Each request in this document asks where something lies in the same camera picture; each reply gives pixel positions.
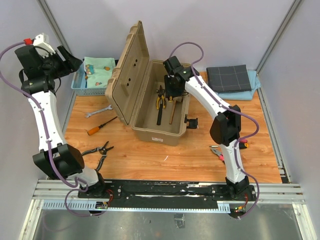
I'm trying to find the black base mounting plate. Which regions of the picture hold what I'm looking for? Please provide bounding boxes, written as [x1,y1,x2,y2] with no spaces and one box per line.
[77,178,258,208]

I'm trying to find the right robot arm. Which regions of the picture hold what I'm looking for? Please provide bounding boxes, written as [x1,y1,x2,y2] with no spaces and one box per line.
[163,56,249,200]

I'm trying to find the yellow black handled pliers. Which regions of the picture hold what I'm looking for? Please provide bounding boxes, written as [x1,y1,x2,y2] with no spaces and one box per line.
[156,85,167,110]

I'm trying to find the wooden handle tool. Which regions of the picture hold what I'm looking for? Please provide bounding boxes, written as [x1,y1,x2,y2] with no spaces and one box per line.
[169,98,177,125]

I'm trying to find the green cartoon print cloth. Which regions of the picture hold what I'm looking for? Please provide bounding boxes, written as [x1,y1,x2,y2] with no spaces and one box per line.
[83,56,116,89]

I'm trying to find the orange handled black screwdriver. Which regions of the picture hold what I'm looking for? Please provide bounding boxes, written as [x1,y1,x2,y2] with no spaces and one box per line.
[87,116,117,136]

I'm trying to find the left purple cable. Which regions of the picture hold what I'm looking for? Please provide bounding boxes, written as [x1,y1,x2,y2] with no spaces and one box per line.
[0,41,111,232]

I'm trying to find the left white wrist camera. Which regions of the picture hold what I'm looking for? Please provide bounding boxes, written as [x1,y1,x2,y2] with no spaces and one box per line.
[23,33,56,58]

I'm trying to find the blue plastic basket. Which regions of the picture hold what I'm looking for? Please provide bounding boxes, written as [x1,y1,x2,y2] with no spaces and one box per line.
[71,64,107,96]

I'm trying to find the tan plastic tool box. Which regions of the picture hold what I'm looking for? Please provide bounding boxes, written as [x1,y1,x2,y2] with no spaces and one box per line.
[105,20,191,146]

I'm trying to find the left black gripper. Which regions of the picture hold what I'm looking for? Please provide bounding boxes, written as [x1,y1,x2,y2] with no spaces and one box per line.
[39,45,82,79]

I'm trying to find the blue slotted cable duct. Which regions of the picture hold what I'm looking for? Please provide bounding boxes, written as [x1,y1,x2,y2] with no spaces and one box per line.
[42,200,231,214]

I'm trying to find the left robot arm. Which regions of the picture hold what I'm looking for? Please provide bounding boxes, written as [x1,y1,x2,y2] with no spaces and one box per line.
[15,45,107,198]

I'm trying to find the light blue folded cloth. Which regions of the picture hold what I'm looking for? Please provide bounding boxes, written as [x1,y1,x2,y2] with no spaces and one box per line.
[217,70,261,101]

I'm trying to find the small claw hammer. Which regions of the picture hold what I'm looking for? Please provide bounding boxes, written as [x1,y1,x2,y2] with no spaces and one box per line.
[156,101,164,126]

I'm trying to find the silver open-end wrench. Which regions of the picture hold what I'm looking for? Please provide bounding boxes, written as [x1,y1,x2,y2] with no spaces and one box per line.
[85,105,113,118]

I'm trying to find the dark grey checked cloth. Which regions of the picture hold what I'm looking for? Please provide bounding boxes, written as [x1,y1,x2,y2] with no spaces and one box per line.
[206,64,252,93]

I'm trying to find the purple cable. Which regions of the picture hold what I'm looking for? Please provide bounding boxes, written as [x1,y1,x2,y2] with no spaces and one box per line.
[168,41,261,221]
[0,41,111,232]

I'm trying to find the red handled pliers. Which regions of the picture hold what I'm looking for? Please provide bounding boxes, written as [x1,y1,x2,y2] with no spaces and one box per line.
[210,147,225,163]

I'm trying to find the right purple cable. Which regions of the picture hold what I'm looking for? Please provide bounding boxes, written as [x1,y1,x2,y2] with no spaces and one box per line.
[168,41,261,221]

